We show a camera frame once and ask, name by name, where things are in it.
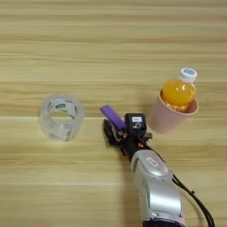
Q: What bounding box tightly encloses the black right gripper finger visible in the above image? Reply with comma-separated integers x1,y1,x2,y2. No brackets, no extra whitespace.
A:
102,118,121,147

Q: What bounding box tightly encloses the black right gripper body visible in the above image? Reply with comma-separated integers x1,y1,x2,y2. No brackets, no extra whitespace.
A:
117,130,153,160

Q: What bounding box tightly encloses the purple rectangular eraser block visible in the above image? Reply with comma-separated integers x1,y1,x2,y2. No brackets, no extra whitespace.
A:
99,104,127,132

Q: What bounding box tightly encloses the pink plastic cup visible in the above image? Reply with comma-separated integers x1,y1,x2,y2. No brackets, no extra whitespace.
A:
146,90,200,135

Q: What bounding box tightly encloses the orange juice bottle white cap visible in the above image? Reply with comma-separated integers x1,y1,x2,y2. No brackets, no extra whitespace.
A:
160,67,199,114

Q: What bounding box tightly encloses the clear packing tape roll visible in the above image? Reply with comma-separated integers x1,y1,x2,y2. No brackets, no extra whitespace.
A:
39,93,86,143

